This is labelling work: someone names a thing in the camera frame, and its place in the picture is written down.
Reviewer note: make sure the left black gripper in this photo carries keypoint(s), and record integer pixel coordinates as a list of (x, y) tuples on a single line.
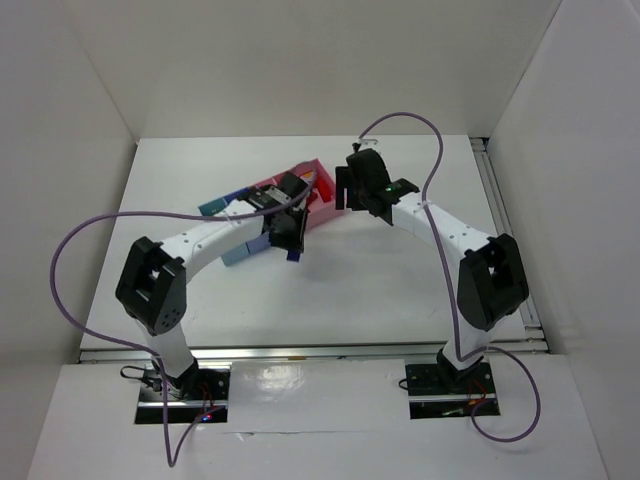
[(291, 237)]

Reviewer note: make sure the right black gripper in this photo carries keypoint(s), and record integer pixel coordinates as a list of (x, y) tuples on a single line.
[(343, 185)]

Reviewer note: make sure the purple 2x4 lego brick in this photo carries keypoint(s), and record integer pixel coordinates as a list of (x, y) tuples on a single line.
[(293, 255)]

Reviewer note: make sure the red lego with side studs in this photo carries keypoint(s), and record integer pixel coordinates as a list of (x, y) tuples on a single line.
[(325, 191)]

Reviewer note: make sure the red curved decorated lego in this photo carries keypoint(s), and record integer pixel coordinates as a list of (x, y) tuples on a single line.
[(309, 177)]

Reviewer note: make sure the red 2x4 lego brick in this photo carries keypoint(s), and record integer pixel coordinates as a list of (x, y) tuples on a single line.
[(312, 198)]

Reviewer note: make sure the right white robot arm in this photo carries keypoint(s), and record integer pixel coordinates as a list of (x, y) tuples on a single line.
[(484, 274)]

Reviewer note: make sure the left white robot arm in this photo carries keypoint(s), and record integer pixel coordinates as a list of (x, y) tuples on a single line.
[(153, 284)]

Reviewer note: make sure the large pink container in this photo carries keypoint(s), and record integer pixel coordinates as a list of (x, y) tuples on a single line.
[(319, 212)]

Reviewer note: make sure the narrow pink container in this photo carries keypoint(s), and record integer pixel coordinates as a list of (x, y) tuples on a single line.
[(270, 180)]

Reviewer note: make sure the dark blue container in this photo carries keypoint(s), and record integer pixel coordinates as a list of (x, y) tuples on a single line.
[(252, 247)]

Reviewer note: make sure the light blue container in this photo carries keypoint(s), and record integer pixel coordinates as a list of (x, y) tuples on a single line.
[(214, 207)]

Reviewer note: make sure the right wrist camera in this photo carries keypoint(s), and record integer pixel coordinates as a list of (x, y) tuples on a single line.
[(363, 144)]

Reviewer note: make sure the right side aluminium rail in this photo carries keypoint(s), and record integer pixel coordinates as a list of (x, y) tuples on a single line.
[(532, 325)]

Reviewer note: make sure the aluminium rail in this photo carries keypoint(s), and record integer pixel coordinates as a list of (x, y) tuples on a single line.
[(231, 354), (532, 325)]

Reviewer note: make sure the front aluminium rail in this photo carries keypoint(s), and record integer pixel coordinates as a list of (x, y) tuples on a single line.
[(231, 354)]

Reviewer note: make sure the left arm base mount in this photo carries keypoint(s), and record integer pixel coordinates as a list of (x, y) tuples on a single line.
[(207, 398)]

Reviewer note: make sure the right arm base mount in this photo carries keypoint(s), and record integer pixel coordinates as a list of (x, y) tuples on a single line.
[(430, 397)]

